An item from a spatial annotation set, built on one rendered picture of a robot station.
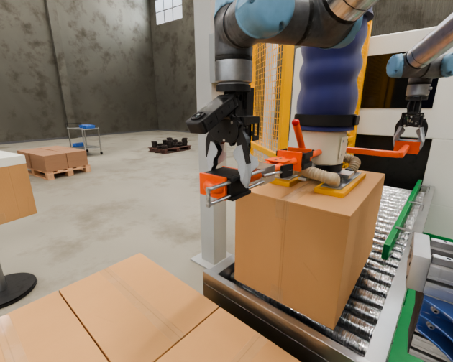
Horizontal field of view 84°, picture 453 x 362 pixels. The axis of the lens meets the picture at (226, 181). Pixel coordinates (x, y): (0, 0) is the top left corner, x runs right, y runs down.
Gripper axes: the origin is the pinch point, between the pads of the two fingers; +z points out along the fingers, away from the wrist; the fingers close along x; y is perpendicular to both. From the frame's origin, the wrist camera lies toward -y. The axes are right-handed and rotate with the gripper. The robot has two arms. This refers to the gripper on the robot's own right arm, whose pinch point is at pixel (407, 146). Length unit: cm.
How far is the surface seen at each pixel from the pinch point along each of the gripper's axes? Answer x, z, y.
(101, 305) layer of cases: -84, 61, 99
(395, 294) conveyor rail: 7, 56, 24
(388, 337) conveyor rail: 8, 56, 49
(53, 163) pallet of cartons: -537, 85, -24
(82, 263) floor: -210, 115, 63
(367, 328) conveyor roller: 2, 61, 43
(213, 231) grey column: -119, 82, -7
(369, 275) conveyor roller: -4, 62, 8
